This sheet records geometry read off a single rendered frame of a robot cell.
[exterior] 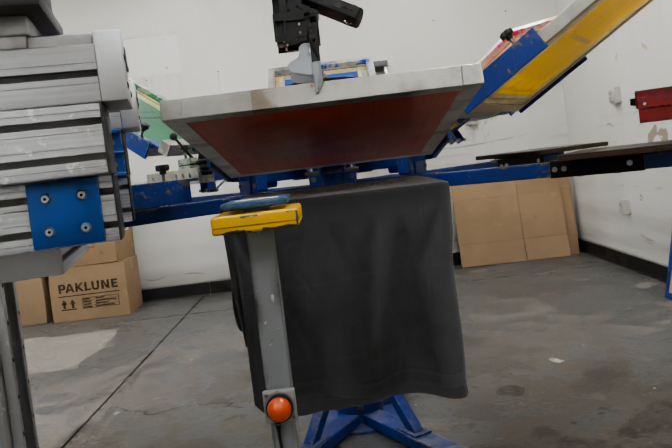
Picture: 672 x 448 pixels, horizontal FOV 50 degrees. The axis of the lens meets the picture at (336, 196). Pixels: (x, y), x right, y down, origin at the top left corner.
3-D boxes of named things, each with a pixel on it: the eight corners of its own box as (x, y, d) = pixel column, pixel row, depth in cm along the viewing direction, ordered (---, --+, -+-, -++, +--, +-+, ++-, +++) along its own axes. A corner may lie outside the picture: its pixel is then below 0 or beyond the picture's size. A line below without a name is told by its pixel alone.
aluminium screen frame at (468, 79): (484, 82, 128) (481, 62, 129) (160, 121, 128) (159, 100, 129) (431, 154, 206) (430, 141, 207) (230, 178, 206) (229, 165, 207)
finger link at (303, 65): (291, 96, 128) (286, 50, 131) (324, 92, 128) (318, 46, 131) (289, 89, 125) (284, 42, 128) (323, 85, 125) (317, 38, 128)
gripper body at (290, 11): (279, 57, 135) (272, -4, 136) (324, 52, 135) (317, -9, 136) (275, 45, 127) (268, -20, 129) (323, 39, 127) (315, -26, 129)
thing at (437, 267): (474, 399, 140) (450, 180, 137) (245, 426, 140) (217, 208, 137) (471, 394, 143) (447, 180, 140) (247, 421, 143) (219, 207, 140)
